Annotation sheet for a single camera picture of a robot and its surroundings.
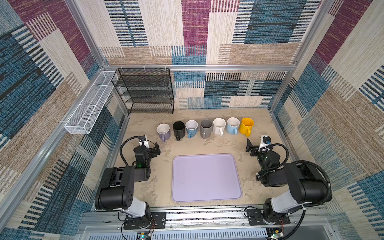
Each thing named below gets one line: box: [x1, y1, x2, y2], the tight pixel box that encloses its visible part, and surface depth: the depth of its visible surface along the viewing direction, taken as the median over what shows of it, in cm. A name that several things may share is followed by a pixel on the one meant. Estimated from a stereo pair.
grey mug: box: [200, 119, 213, 139], surface depth 99 cm
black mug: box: [173, 121, 186, 142], surface depth 101 cm
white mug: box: [213, 117, 227, 137], surface depth 101 cm
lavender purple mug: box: [156, 123, 171, 143], surface depth 102 cm
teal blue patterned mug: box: [185, 119, 199, 139], surface depth 101 cm
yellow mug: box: [239, 117, 255, 137], surface depth 102 cm
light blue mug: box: [226, 117, 241, 135], surface depth 102 cm
